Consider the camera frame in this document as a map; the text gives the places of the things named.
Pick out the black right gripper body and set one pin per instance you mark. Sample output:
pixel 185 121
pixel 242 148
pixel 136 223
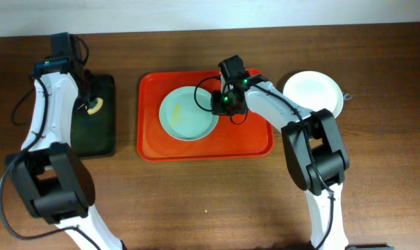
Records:
pixel 225 106

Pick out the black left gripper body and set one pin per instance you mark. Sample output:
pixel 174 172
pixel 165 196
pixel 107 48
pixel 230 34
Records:
pixel 83 101

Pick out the yellow green sponge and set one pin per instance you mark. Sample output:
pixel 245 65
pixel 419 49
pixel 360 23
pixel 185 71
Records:
pixel 95 106

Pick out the white plate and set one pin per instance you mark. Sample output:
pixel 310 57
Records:
pixel 315 91

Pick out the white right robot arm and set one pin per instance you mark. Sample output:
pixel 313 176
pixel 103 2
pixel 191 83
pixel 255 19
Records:
pixel 315 154

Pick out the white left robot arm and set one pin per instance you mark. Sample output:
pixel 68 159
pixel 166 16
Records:
pixel 51 180

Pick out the red serving tray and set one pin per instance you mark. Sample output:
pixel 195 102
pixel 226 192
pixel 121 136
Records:
pixel 238 138

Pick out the black plastic tray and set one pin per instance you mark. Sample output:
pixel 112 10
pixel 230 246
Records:
pixel 94 136

